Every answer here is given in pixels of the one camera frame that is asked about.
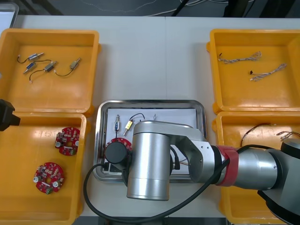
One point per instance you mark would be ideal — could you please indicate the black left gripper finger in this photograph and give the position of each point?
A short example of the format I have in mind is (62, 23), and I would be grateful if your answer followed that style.
(16, 120)

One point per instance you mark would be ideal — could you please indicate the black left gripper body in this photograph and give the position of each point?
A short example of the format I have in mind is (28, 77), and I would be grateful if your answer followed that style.
(5, 114)

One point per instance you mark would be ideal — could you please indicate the round red circuit board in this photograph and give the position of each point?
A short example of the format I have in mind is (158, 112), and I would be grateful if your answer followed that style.
(54, 167)
(127, 143)
(70, 134)

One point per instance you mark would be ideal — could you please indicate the group of metal solenoids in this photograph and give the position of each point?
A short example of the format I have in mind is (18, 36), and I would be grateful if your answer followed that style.
(49, 66)

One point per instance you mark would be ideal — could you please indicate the blue label metal solenoid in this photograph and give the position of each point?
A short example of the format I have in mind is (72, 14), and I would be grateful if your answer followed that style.
(116, 125)

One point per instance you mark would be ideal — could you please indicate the brass coloured metal solenoid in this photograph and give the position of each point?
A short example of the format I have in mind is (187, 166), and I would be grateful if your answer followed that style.
(128, 125)

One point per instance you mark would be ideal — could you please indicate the white paper sheet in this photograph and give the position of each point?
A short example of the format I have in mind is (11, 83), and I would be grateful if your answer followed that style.
(168, 114)

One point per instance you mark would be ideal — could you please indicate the yellow-orange plastic bin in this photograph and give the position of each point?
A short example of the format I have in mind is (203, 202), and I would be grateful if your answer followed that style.
(234, 93)
(23, 145)
(239, 206)
(58, 100)

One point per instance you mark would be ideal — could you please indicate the small steel tray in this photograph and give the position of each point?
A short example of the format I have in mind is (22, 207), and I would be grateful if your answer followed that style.
(16, 14)

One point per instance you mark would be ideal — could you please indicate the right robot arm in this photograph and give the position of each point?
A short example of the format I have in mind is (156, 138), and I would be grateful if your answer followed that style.
(150, 164)

